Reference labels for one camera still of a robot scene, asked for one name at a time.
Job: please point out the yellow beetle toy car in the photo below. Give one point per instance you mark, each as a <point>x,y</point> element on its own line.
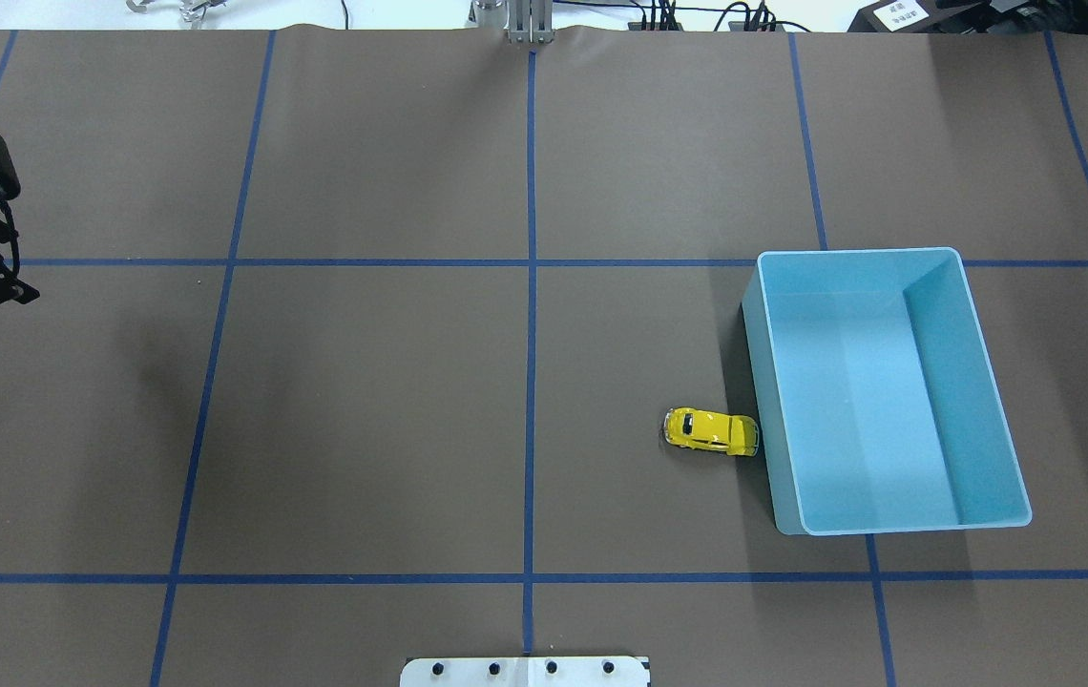
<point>708,430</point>

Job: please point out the light blue plastic bin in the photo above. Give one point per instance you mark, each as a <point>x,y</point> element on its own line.
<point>877,400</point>

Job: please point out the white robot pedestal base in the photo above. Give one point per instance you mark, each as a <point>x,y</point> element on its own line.
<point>527,671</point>

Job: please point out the aluminium frame post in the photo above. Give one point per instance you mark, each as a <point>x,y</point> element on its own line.
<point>524,22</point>

